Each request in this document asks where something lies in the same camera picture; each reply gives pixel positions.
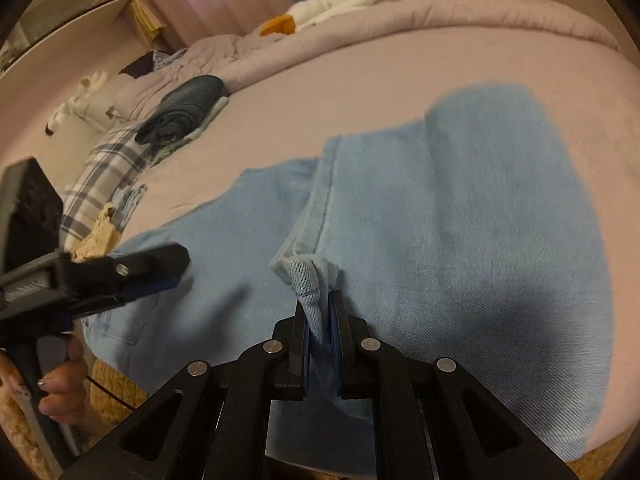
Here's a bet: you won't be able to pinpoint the small blue denim cloth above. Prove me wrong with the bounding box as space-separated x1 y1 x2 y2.
111 183 148 226

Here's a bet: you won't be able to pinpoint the blue checked cloth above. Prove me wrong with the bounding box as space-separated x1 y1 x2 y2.
150 49 188 73

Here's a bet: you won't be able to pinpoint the black cable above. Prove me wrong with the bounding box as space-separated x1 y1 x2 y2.
85 375 151 411

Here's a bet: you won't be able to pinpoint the beige padded headboard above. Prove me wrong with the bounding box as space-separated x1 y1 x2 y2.
0 75 106 196

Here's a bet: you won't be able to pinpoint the pink curtain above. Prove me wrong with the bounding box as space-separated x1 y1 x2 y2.
112 0 293 53

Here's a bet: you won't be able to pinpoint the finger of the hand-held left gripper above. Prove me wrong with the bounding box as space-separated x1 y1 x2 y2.
62 243 191 286
75 275 178 318

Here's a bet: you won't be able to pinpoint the dark cloth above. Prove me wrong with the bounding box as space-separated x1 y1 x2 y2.
120 51 156 81

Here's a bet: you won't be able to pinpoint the plaid pillow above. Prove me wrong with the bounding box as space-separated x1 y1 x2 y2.
60 122 151 251

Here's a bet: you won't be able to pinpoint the folded dark jeans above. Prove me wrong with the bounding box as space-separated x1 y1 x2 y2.
136 75 224 145

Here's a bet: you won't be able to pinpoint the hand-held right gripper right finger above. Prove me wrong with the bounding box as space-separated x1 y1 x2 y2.
327 290 576 480

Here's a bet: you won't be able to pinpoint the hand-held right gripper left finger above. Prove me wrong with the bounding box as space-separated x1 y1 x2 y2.
60 300 311 480

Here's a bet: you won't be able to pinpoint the person's left hand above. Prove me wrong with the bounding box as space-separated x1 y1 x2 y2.
37 337 88 423

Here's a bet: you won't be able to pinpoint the yellow floral cloth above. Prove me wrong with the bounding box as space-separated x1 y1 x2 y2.
65 202 123 261

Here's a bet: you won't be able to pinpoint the light blue denim pants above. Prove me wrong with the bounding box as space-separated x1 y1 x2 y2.
82 80 613 463

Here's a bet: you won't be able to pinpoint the pink quilt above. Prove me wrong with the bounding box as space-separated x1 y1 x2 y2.
115 0 621 111

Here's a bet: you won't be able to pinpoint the small white plush toy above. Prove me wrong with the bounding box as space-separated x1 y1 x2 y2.
45 71 108 136

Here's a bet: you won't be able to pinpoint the yellow fringed cloth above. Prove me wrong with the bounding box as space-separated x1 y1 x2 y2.
131 0 166 43

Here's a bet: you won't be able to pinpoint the white wall shelf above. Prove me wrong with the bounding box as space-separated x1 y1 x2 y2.
0 0 146 76

